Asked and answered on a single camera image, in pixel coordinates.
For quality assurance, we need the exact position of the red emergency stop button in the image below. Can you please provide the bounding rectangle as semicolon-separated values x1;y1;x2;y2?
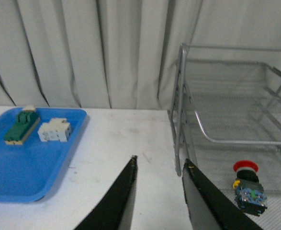
232;160;268;216

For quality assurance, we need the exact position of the white circuit breaker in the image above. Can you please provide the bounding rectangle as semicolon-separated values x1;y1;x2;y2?
37;117;72;142

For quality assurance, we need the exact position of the silver mesh three-tier rack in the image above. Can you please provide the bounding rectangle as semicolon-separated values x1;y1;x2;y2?
168;44;281;230

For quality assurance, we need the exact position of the white curtain backdrop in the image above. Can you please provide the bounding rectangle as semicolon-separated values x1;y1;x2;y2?
0;0;281;109

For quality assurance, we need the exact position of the blue plastic tray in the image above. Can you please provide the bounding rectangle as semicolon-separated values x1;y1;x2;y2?
0;107;89;203

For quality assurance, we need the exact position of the green knife switch block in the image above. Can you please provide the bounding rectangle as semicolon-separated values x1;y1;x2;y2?
4;105;41;145

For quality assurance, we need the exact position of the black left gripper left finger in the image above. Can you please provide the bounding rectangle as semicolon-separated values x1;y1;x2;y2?
75;155;138;230

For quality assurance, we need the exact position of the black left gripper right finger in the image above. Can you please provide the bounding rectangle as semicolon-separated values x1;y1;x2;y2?
182;159;261;230

